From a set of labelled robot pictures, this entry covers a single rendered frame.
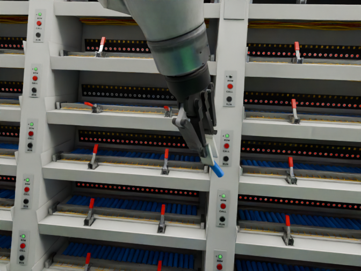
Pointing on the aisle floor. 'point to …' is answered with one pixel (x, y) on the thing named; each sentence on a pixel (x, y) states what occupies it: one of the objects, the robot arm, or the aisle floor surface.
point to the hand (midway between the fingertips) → (207, 149)
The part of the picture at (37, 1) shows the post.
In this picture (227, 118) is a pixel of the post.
